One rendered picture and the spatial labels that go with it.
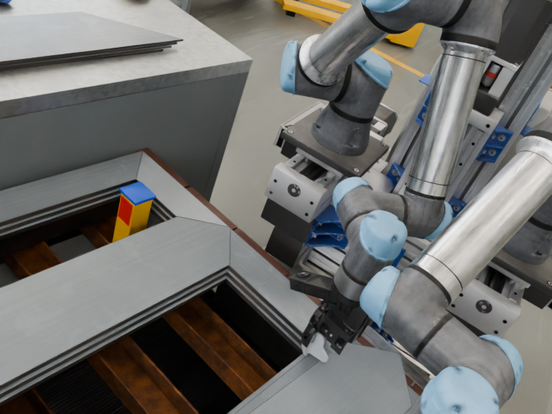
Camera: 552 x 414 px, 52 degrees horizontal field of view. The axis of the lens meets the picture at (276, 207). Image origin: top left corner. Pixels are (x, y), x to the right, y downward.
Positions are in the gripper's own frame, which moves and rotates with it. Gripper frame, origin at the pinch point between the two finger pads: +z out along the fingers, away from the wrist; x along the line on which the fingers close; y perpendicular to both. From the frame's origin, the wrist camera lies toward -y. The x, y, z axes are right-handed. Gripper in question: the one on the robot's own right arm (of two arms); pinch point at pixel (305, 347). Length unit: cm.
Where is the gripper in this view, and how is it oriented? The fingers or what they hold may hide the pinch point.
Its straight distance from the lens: 117.0
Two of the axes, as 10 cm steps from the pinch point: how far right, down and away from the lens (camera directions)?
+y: 7.1, 5.9, -3.9
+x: 6.4, -3.0, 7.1
